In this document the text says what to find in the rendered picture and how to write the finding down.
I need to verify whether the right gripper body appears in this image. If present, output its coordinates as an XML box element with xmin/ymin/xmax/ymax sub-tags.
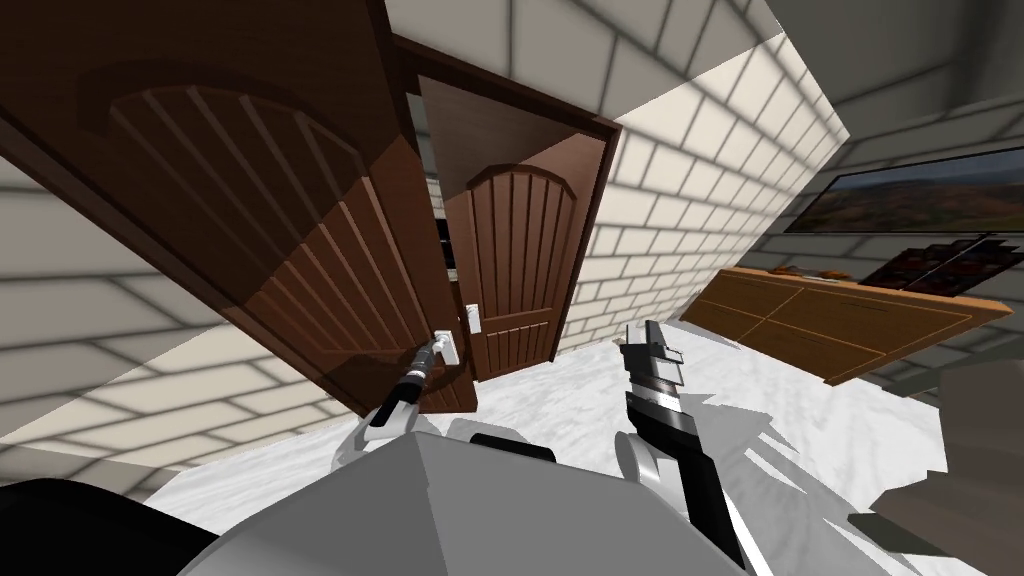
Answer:
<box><xmin>621</xmin><ymin>339</ymin><xmax>684</xmax><ymax>399</ymax></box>

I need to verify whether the landscape picture on wall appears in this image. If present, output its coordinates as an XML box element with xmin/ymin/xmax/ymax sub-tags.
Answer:
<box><xmin>783</xmin><ymin>146</ymin><xmax>1024</xmax><ymax>237</ymax></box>

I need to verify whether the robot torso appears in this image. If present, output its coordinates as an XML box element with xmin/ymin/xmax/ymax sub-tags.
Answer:
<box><xmin>179</xmin><ymin>430</ymin><xmax>749</xmax><ymax>576</ymax></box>

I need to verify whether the dark brown panelled door leaf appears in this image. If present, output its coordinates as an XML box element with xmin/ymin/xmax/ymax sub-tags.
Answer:
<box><xmin>418</xmin><ymin>75</ymin><xmax>608</xmax><ymax>383</ymax></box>
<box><xmin>0</xmin><ymin>0</ymin><xmax>480</xmax><ymax>417</ymax></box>

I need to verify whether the brown wooden sideboard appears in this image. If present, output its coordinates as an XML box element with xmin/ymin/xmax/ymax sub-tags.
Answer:
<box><xmin>679</xmin><ymin>265</ymin><xmax>1016</xmax><ymax>387</ymax></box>

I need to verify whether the dark red picture on wall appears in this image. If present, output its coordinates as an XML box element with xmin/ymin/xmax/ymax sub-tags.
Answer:
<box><xmin>859</xmin><ymin>235</ymin><xmax>1024</xmax><ymax>299</ymax></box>

